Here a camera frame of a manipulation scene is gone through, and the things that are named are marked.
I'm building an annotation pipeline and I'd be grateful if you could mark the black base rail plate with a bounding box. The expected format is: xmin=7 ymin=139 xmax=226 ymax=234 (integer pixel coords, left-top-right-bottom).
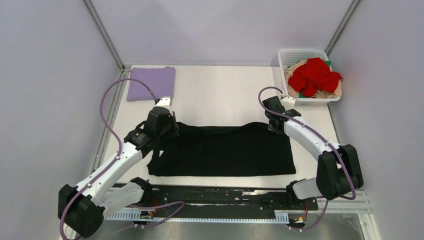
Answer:
xmin=135 ymin=185 xmax=318 ymax=217

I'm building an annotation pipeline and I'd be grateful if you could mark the beige t shirt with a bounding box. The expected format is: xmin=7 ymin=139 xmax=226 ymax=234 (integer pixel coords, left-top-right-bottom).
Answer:
xmin=283 ymin=60 xmax=342 ymax=100

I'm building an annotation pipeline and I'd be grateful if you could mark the black t shirt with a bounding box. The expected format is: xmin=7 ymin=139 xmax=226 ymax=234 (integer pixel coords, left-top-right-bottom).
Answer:
xmin=147 ymin=122 xmax=297 ymax=177

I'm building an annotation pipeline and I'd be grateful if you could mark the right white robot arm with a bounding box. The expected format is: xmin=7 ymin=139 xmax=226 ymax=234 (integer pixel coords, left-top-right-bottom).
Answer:
xmin=259 ymin=96 xmax=364 ymax=209

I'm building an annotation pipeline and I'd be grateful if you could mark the slotted cable duct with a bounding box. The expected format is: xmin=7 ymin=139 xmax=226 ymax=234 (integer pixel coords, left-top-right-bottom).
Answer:
xmin=107 ymin=205 xmax=289 ymax=224

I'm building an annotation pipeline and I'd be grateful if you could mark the right aluminium corner post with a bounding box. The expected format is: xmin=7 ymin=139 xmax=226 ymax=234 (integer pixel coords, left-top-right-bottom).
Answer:
xmin=324 ymin=0 xmax=362 ymax=56

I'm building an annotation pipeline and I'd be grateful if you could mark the red t shirt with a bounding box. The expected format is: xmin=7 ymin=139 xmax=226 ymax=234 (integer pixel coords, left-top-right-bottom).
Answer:
xmin=287 ymin=57 xmax=343 ymax=98

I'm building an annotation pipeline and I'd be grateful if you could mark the aluminium corner post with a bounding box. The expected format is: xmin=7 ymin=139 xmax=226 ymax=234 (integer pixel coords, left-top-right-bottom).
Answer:
xmin=324 ymin=0 xmax=362 ymax=56
xmin=82 ymin=0 xmax=125 ymax=72

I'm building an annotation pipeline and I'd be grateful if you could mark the left aluminium corner post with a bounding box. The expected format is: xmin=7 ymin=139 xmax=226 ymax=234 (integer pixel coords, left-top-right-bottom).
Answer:
xmin=82 ymin=0 xmax=125 ymax=72

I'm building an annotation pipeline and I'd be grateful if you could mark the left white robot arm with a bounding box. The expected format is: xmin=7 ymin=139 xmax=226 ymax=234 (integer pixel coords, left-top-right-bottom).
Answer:
xmin=58 ymin=106 xmax=178 ymax=240

